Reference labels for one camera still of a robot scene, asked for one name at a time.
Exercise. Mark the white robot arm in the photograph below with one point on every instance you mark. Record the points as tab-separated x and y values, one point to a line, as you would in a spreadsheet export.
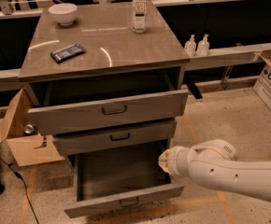
214	164

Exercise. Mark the grey middle drawer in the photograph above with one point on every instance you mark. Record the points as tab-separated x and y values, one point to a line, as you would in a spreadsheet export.
116	137

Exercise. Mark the grey bottom drawer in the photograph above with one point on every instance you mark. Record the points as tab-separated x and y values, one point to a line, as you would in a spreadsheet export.
120	178

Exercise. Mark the clear plastic water bottle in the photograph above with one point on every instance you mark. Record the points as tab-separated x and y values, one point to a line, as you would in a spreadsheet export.
139	16

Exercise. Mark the grey drawer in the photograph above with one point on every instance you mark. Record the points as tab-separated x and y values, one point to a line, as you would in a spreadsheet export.
116	137
108	113
120	178

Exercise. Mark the hand sanitizer bottle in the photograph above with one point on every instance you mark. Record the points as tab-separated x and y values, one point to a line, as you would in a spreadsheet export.
190	46
203	46

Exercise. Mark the left hand sanitizer bottle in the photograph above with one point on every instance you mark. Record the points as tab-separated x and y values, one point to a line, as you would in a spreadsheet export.
190	46

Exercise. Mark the grey top drawer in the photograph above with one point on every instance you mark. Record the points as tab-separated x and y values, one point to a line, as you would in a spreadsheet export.
108	113

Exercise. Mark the white and yellow gripper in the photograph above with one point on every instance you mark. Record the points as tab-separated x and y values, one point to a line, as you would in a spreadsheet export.
174	160

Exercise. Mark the dark blue snack packet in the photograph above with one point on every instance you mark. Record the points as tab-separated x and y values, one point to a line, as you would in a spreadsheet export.
67	53

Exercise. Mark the grey drawer cabinet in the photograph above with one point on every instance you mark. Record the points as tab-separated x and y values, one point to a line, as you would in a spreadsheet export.
117	63

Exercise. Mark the white ceramic bowl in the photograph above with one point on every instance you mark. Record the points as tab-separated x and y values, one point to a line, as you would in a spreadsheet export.
64	13

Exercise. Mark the right hand sanitizer bottle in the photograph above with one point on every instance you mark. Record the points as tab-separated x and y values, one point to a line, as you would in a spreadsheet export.
203	46

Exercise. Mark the metal can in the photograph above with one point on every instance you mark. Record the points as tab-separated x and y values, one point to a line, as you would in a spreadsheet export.
29	129

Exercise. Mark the brown cardboard box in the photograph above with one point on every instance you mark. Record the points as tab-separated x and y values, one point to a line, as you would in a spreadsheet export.
27	149

